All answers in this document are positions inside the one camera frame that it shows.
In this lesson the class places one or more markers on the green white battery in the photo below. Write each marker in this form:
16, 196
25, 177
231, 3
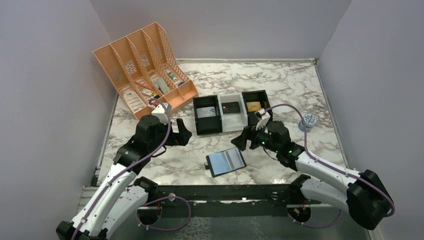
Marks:
172, 76

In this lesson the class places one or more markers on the small blue white jar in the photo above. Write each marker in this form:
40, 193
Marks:
308, 122

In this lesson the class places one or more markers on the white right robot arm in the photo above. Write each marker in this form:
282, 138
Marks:
360, 194

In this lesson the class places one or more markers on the black leather card holder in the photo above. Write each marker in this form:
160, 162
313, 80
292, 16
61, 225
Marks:
217, 165

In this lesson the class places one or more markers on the silver credit card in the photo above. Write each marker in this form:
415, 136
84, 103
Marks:
206, 112

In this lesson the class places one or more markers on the black right card bin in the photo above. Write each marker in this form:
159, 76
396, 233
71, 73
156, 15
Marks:
257, 95

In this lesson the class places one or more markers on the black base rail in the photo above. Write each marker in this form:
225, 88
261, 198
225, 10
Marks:
217, 201

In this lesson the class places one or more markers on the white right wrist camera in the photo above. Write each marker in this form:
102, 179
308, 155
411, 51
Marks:
263, 117

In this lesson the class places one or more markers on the black VIP credit card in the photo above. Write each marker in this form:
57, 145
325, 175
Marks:
231, 107

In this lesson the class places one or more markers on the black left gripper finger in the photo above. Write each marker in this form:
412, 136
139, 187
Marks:
180, 125
183, 137

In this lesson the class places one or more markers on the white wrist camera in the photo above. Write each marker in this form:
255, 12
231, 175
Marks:
162, 112
263, 117

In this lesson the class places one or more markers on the gold credit card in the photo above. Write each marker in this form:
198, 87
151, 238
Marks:
253, 106

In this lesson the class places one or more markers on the white patterned card stack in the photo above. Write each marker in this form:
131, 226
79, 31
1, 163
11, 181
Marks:
133, 100

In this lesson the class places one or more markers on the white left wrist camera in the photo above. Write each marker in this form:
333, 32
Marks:
162, 112

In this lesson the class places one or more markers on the white middle card bin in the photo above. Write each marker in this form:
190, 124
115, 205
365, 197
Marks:
234, 121

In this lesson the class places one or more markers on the black card bin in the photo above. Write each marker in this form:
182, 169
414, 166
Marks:
211, 125
257, 95

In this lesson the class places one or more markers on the grey flat eraser block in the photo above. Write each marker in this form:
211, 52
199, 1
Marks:
163, 85

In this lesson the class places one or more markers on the peach plastic file organizer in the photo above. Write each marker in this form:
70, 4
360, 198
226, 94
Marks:
143, 56

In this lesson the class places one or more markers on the red pen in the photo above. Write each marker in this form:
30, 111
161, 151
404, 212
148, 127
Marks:
143, 85

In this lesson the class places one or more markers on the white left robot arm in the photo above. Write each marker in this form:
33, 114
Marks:
122, 192

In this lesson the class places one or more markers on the black left card bin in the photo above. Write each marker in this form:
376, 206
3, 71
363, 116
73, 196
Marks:
211, 125

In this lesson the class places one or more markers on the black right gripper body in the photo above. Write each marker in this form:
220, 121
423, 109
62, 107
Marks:
261, 138

